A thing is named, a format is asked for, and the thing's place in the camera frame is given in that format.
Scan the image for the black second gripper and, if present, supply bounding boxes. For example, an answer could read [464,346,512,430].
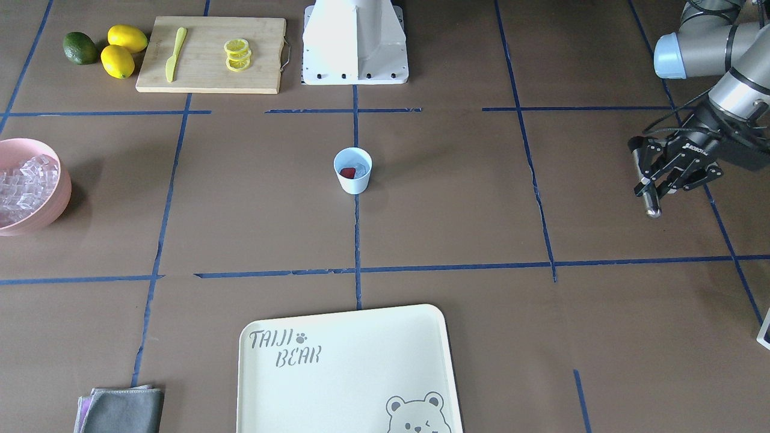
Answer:
[627,117,768,198]

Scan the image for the steel muddler with black tip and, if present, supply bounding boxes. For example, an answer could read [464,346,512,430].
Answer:
[632,149,662,218]

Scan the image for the clear ice cube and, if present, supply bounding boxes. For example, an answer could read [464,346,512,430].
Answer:
[352,164,368,180]

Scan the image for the red strawberry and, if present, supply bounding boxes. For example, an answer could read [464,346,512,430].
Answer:
[338,167,357,180]

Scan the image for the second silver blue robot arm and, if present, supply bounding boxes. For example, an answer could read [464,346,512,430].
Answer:
[628,1,769,200]

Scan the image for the light blue cup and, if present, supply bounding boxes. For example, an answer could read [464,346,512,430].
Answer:
[333,147,373,195]

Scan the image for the clear ice cubes in bowl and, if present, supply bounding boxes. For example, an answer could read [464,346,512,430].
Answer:
[1,155,61,227]

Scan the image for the cream bear tray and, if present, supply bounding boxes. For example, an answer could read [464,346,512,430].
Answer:
[236,304,464,432]

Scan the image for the yellow lemon slices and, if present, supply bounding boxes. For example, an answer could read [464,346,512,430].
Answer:
[223,38,252,72]

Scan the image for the wooden cutting board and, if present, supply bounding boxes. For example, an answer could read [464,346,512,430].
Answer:
[135,16,287,95]

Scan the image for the yellow-green plastic knife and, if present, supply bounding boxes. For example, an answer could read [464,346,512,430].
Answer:
[165,27,188,83]

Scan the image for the yellow lemon upper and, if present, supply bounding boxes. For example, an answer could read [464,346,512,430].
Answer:
[107,24,149,53]

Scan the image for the yellow lemon lower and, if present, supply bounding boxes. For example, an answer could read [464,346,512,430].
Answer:
[100,45,135,79]

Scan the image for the grey folded cloth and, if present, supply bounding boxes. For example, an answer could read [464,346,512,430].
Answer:
[73,385,164,432]

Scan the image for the green lime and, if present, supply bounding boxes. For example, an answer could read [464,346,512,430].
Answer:
[61,32,99,66]

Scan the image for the pink bowl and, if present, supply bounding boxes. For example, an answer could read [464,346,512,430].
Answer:
[1,138,72,236]

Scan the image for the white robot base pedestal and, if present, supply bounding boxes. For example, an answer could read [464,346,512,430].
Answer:
[301,1,410,86]

